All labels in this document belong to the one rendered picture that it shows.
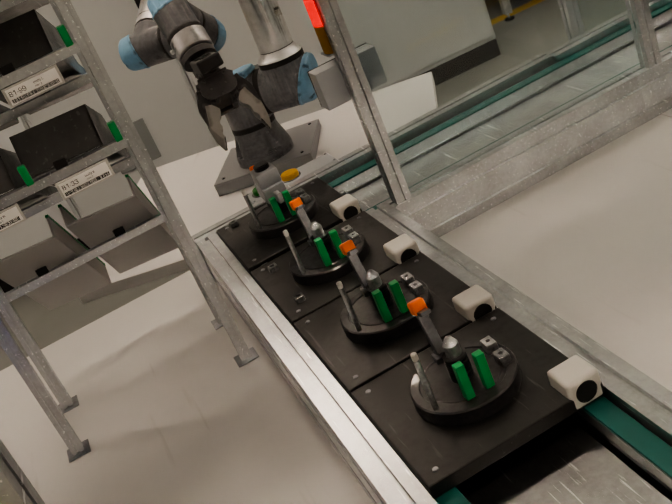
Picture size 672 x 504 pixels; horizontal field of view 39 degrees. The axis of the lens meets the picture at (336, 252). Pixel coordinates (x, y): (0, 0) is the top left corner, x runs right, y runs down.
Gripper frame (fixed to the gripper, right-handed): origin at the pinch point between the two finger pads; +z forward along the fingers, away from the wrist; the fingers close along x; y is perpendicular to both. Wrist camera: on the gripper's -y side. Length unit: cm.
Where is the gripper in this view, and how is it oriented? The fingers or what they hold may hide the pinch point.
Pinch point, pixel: (246, 133)
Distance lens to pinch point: 177.3
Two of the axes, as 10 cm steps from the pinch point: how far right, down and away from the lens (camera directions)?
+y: -0.3, 3.1, 9.5
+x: -8.7, 4.7, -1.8
